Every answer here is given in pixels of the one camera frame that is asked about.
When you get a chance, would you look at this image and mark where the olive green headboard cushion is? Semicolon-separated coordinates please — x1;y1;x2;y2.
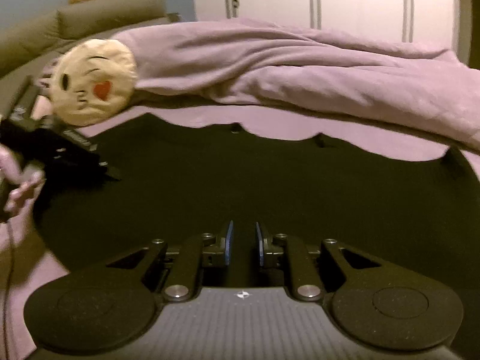
1;0;181;116

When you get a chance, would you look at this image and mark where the black knit garment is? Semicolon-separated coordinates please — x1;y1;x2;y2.
33;114;479;359

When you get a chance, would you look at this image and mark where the pink plush toy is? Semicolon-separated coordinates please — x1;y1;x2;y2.
31;57;60;120

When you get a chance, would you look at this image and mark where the black cable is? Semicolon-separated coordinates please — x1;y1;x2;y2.
1;216;17;360

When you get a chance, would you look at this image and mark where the yellow kiss emoji pillow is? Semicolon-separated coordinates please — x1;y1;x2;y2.
48;39;137;127

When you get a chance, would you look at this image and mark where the white wardrobe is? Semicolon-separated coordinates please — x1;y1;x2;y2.
194;0;460;50

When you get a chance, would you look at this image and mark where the purple crumpled blanket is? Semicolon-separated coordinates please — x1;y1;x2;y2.
115;19;479;150

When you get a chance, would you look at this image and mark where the person's left hand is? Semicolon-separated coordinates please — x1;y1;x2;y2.
1;145;45;222

